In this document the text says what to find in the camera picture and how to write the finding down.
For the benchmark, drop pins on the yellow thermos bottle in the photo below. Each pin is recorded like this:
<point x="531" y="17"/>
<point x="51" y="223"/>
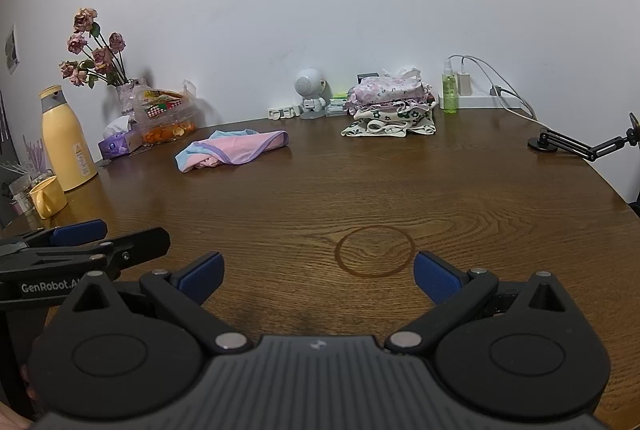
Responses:
<point x="65" y="145"/>

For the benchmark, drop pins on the small black box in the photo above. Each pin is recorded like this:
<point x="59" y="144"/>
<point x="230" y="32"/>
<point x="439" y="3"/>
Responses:
<point x="367" y="76"/>

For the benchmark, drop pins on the yellow mug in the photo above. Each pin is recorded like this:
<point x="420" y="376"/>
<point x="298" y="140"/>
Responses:
<point x="47" y="199"/>

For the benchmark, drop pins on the green spray bottle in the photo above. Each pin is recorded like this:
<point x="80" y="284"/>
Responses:
<point x="449" y="93"/>

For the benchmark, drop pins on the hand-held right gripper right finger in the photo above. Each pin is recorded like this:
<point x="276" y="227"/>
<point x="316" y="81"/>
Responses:
<point x="435" y="277"/>

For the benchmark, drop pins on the clear bag of snack packets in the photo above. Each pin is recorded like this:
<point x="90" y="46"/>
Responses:
<point x="165" y="105"/>

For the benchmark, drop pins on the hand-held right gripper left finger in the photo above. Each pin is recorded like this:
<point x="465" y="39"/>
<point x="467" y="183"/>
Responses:
<point x="202" y="277"/>

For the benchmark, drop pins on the folded pink floral garment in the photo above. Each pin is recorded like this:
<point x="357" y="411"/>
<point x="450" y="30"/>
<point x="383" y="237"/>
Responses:
<point x="385" y="89"/>

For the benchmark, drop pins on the white robot figurine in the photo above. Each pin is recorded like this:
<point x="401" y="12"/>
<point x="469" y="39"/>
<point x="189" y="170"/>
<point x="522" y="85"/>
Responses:
<point x="307" y="83"/>

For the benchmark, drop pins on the small green and white boxes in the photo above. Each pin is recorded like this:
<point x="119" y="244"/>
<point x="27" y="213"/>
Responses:
<point x="336" y="106"/>

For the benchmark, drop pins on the pink and blue garment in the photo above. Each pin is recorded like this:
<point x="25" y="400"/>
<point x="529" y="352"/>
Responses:
<point x="235" y="150"/>

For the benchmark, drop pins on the white charger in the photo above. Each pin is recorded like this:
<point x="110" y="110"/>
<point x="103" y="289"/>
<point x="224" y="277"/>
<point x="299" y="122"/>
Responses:
<point x="464" y="84"/>

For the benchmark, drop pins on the dried rose bouquet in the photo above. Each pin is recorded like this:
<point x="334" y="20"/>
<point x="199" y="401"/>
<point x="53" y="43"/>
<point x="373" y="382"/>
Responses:
<point x="102" y="55"/>

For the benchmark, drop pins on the clear glass vase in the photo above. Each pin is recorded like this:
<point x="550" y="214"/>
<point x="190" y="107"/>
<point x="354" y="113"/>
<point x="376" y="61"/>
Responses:
<point x="126" y="100"/>

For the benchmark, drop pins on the folded cream flower-print garment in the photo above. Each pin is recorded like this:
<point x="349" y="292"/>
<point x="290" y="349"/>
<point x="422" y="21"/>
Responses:
<point x="387" y="123"/>

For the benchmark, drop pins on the purple tissue box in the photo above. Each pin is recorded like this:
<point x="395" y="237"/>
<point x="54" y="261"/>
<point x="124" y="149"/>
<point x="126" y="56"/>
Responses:
<point x="117" y="144"/>

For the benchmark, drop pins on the clear tub of orange fruit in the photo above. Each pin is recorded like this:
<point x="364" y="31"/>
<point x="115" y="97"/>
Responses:
<point x="167" y="133"/>

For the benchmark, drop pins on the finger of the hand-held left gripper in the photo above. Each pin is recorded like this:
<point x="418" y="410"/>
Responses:
<point x="140" y="245"/>
<point x="80" y="232"/>

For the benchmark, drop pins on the white power strip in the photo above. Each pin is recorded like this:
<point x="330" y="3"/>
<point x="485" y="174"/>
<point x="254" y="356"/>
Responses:
<point x="477" y="101"/>

